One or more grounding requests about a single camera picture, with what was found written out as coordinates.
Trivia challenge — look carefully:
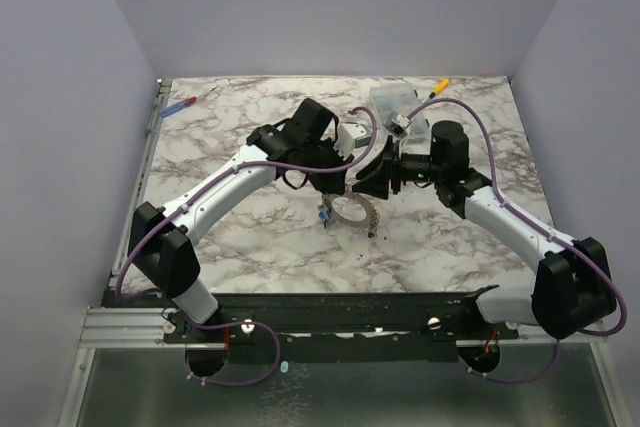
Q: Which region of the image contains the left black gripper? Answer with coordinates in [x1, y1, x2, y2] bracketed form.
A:
[300, 137, 355, 196]

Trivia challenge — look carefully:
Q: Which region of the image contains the blue keys bunch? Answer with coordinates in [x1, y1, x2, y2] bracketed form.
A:
[317, 202, 334, 228]

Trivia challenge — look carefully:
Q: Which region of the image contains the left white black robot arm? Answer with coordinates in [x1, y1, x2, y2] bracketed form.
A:
[128, 99, 355, 342]

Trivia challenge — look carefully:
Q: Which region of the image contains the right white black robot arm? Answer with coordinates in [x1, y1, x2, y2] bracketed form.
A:
[353, 121, 617, 340]

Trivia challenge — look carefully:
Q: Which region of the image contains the clear plastic screw box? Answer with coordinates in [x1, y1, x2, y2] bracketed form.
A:
[369, 83, 430, 143]

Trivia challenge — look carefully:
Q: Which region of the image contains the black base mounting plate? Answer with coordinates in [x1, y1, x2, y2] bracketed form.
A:
[164, 292, 518, 363]

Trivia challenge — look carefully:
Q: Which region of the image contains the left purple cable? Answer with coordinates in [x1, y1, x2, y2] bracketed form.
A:
[114, 105, 379, 388]

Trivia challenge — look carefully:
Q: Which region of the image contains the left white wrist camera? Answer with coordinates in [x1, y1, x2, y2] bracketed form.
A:
[334, 122, 372, 159]

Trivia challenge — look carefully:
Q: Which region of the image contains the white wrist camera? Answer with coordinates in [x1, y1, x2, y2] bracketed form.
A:
[385, 111, 412, 139]
[334, 122, 372, 159]

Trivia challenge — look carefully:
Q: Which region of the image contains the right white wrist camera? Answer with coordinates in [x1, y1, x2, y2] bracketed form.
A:
[385, 111, 412, 139]

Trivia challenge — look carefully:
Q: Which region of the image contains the yellow handled screwdriver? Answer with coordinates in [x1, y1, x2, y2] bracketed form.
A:
[422, 79, 450, 103]

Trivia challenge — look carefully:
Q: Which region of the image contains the blue red handled screwdriver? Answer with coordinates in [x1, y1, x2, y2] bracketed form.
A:
[159, 88, 216, 119]

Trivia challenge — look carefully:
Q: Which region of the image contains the aluminium left side rail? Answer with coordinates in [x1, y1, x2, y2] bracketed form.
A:
[107, 78, 173, 290]

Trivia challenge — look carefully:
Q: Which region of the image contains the aluminium rail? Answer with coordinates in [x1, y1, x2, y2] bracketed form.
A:
[107, 78, 173, 290]
[79, 308, 165, 349]

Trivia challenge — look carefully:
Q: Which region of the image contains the aluminium front rail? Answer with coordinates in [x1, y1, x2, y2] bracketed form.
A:
[79, 308, 165, 349]

